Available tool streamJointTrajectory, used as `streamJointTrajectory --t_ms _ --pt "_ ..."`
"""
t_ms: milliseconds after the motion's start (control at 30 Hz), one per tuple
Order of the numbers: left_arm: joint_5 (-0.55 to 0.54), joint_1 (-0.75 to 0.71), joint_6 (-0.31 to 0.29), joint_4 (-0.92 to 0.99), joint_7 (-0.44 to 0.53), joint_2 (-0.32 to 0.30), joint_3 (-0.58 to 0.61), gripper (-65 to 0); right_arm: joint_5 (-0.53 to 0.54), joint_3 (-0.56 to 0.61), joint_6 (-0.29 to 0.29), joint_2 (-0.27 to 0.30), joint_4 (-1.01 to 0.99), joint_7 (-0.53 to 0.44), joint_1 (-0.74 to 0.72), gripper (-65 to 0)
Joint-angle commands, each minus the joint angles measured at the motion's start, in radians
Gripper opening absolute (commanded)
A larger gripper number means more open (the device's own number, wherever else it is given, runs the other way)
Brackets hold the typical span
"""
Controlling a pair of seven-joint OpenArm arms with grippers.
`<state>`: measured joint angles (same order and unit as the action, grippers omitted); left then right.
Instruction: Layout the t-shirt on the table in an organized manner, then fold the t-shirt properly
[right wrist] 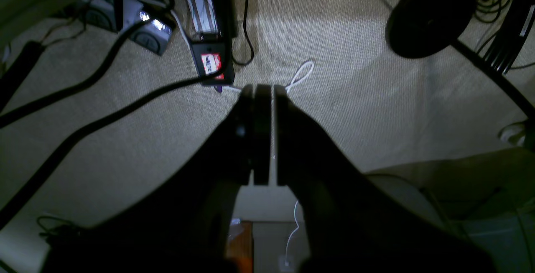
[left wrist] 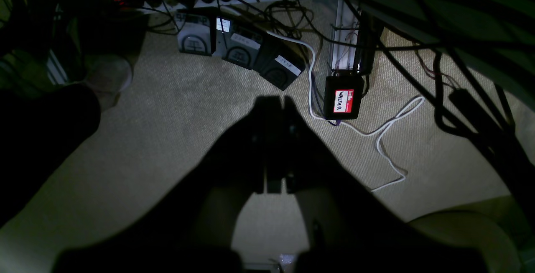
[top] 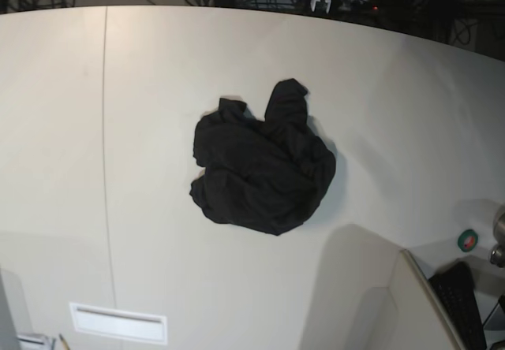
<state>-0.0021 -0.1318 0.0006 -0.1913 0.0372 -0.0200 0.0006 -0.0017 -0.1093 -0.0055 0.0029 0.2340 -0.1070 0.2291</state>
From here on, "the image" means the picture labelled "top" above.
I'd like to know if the black t-shirt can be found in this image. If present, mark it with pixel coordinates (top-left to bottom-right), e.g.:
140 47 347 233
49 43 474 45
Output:
189 79 336 236

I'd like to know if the green tape roll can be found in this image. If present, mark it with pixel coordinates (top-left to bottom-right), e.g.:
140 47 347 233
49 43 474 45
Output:
457 229 479 252

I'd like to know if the black keyboard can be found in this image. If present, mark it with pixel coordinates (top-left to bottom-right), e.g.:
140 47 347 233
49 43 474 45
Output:
428 261 487 350

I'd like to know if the pencil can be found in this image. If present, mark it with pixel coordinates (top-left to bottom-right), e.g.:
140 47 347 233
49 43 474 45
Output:
58 334 70 350

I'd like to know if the silver metal cylinder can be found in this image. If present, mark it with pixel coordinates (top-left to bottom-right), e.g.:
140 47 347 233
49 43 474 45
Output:
489 214 505 268

